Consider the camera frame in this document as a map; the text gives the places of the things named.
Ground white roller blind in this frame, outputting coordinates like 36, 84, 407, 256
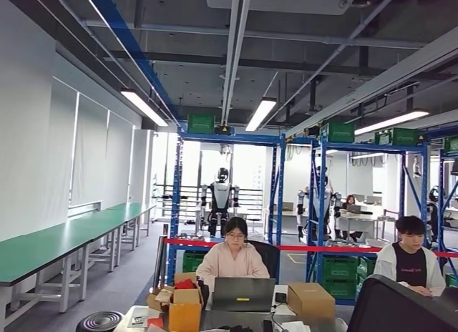
69, 92, 109, 208
105, 110, 134, 206

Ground black leaning panel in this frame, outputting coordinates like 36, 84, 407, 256
152, 223, 169, 291

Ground green top workbench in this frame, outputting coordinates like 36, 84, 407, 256
103, 202, 158, 274
60, 210, 117, 303
0, 223, 78, 332

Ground red barrier tape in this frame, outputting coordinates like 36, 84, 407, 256
164, 238, 458, 260

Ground black hanging cable bundle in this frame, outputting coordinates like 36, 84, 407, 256
284, 144, 303, 163

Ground open cardboard box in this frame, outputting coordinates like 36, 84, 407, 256
146, 271, 205, 332

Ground white ceiling light strip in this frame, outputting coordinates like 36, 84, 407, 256
120, 88, 169, 128
354, 109, 430, 137
244, 97, 278, 133

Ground person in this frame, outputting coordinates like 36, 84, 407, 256
195, 216, 271, 296
341, 194, 358, 213
373, 215, 447, 298

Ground black office chair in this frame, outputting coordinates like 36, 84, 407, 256
247, 239, 281, 282

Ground wide white ceiling beam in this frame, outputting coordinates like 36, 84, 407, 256
285, 25, 458, 140

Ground white table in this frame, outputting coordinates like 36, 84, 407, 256
337, 210, 381, 242

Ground blue ceiling beam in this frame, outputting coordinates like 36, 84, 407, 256
79, 0, 189, 133

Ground black round stool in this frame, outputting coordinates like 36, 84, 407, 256
75, 311, 124, 332

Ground steel top workbench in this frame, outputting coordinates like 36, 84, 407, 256
122, 284, 349, 332

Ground closed brown cardboard box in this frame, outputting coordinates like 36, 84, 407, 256
286, 281, 337, 321

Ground white paper sheets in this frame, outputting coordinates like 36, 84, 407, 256
281, 321, 312, 332

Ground black and white humanoid robot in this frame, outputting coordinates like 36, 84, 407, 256
296, 166, 343, 240
425, 186, 441, 249
198, 167, 241, 239

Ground black long trim part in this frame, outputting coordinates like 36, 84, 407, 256
346, 273, 458, 332

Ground white ceiling cable rail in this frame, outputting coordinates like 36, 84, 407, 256
220, 0, 254, 127

